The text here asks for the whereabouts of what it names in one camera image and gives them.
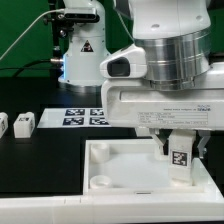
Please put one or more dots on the white marker sheet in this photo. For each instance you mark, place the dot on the white marker sheet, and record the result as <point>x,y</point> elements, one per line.
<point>72,118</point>

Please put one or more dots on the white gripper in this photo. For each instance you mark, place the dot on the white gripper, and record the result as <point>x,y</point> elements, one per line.
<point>132,103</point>

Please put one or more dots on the white L-shaped obstacle fence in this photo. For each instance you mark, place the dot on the white L-shaped obstacle fence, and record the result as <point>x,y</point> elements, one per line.
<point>141,209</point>

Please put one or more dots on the white square tabletop part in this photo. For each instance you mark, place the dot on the white square tabletop part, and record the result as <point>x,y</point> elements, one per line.
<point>136,168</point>

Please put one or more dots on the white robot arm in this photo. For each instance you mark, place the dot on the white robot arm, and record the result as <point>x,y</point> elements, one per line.
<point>166,79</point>

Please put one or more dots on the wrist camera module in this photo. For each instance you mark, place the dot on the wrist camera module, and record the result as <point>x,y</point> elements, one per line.
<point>127,63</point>

